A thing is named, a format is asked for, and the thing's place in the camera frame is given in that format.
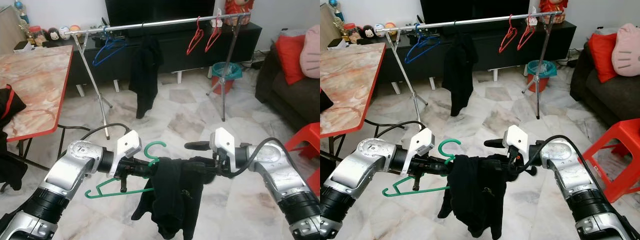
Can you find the green plastic clothes hanger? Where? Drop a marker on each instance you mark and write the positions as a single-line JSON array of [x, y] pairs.
[[155, 150], [450, 147]]

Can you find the black garment with green print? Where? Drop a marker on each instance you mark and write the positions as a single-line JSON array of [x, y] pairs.
[[475, 200], [170, 200]]

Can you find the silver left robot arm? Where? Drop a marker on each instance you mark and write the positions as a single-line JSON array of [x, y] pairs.
[[360, 172], [65, 175]]

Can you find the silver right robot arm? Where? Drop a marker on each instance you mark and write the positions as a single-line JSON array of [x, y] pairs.
[[575, 175], [280, 175]]

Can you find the red plastic clothes hanger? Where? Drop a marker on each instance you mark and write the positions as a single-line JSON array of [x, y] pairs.
[[526, 34], [212, 37], [195, 37], [509, 35]]

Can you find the blue plastic clothes hanger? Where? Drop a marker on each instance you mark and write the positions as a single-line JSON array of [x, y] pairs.
[[422, 47], [107, 50]]

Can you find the red bin with teal bag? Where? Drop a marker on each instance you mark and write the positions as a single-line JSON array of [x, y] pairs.
[[226, 75], [540, 74]]

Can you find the red plastic stool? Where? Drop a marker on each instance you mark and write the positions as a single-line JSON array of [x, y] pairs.
[[615, 155], [305, 145]]

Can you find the dark brown fabric sofa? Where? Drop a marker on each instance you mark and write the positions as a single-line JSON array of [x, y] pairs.
[[290, 95], [605, 95]]

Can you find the black television cabinet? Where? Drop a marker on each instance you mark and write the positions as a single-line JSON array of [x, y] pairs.
[[175, 45], [500, 42]]

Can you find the black shirt with red trim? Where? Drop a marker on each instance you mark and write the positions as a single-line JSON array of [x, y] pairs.
[[7, 107], [324, 100]]

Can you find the silver metal clothes rack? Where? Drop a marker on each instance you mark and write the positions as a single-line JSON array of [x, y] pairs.
[[460, 22], [150, 24]]

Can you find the red cushion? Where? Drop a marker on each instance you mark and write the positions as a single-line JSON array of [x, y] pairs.
[[602, 52], [290, 55]]

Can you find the pink white tissue box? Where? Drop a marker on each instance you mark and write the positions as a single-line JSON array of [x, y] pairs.
[[216, 20], [532, 19]]

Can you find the black flat screen television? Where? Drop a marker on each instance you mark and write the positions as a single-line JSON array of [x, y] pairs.
[[155, 10], [475, 9]]

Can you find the yellow bear plush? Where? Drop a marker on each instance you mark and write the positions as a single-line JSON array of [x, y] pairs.
[[75, 29], [391, 27]]

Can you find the pink cat face cushion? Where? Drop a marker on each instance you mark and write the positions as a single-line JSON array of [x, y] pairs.
[[311, 50], [627, 47]]

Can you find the red gold figure statue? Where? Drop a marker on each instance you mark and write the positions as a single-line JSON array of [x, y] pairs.
[[237, 6], [552, 5]]

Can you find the black mouse plush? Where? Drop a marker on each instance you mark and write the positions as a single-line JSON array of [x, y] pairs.
[[367, 31], [52, 34]]

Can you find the jar with red lid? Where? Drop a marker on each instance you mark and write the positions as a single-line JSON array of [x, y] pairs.
[[36, 36], [350, 32]]

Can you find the white black box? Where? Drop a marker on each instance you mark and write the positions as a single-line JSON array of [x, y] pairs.
[[22, 46]]

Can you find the light wooden cabinet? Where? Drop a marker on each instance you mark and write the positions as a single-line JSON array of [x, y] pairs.
[[327, 25], [7, 25]]

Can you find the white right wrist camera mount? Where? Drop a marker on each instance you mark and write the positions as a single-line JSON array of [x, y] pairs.
[[222, 142], [515, 140]]

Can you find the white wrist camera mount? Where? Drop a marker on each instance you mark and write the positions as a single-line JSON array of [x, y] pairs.
[[419, 145], [127, 147], [222, 142], [515, 140]]

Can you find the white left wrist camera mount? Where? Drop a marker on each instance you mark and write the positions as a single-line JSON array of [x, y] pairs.
[[127, 147], [419, 145]]

